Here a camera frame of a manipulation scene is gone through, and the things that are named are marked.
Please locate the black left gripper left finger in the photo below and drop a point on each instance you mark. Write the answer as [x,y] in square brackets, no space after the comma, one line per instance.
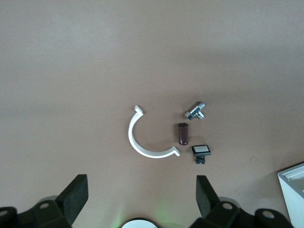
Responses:
[73,197]

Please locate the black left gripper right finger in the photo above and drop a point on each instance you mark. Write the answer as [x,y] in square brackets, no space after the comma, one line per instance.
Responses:
[206,197]

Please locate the white drawer cabinet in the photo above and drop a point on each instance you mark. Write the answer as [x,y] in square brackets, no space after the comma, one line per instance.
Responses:
[287,197]

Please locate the white semicircular plastic clamp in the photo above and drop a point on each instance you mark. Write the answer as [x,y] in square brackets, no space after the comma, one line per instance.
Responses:
[154,155]

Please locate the brown cylindrical capacitor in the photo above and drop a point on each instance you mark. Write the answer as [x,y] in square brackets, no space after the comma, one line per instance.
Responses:
[183,134]

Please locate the silver metal pipe fitting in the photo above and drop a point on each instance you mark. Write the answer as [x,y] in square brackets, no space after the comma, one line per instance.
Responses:
[193,111]

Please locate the brown table cover sheet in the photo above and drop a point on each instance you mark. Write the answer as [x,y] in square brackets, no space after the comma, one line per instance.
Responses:
[95,59]

